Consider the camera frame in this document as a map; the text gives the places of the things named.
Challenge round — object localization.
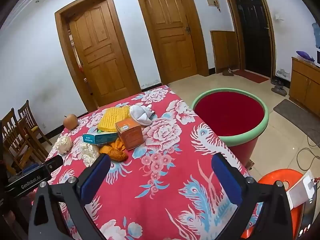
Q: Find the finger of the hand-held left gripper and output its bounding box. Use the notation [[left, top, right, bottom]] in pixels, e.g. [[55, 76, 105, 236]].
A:
[[41, 155, 63, 173], [21, 164, 42, 175]]

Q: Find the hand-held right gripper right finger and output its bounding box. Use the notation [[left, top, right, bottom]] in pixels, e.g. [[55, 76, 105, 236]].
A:
[[211, 153, 293, 240]]

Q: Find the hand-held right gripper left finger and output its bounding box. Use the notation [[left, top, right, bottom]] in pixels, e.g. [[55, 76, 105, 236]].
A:
[[28, 153, 112, 240]]

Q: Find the white paper tissue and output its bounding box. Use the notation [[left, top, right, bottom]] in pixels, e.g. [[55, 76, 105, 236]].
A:
[[79, 142, 100, 167], [55, 135, 72, 154]]

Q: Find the orange plastic bag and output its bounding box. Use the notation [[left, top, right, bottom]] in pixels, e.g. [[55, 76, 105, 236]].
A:
[[99, 139, 129, 161]]

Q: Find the blue white cardboard box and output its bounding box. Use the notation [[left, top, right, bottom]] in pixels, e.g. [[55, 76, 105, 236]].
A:
[[83, 132, 118, 145]]

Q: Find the orange cardboard box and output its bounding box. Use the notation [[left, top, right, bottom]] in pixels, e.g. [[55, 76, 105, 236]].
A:
[[115, 118, 145, 151]]

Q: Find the yellow waffle sponge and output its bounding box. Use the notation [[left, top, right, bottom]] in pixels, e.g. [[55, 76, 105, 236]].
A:
[[97, 106, 131, 133]]

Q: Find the red bucket with green rim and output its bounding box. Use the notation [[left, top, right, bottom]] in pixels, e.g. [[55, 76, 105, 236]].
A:
[[191, 88, 269, 165]]

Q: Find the wooden chair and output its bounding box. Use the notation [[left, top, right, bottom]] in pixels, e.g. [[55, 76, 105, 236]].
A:
[[1, 108, 49, 175], [17, 100, 53, 145]]

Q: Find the red apple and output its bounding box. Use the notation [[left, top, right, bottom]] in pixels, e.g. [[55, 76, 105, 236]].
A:
[[63, 114, 78, 130]]

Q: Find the orange plastic stool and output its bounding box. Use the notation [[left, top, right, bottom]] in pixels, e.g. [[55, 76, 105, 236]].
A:
[[241, 169, 307, 240]]

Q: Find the red floral tablecloth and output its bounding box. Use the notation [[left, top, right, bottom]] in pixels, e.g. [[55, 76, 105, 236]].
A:
[[31, 85, 263, 240]]

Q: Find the grey floor mat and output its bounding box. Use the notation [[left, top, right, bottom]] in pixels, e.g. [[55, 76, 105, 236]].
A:
[[273, 99, 320, 133]]

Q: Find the grey pair of shoes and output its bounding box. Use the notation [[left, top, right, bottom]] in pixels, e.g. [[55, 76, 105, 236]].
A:
[[272, 85, 288, 96]]

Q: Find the red doormat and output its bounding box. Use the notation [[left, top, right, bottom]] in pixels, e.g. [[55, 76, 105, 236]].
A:
[[232, 69, 270, 83]]

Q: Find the arched-panel wooden door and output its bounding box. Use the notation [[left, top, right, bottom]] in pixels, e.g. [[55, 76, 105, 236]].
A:
[[54, 0, 142, 109]]

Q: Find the wooden sideboard cabinet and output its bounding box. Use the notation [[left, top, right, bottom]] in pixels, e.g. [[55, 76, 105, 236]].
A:
[[289, 56, 320, 117]]

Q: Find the purple plastic bag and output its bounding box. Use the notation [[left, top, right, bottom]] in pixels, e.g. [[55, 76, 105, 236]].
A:
[[296, 50, 315, 62]]

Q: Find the black entrance door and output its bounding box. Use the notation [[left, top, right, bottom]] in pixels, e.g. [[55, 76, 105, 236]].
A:
[[222, 0, 277, 80]]

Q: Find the wooden door with metal lock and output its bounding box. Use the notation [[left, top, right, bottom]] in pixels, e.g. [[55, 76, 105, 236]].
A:
[[132, 0, 209, 85]]

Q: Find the grey floor cable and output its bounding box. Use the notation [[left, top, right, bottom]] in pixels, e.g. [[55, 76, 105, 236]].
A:
[[296, 127, 320, 172]]

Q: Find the wooden wall cabinet panel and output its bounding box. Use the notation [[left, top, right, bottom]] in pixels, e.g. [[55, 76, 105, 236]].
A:
[[210, 30, 240, 74]]

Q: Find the blue wall poster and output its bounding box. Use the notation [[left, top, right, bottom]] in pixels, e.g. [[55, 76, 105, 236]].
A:
[[311, 22, 320, 48]]

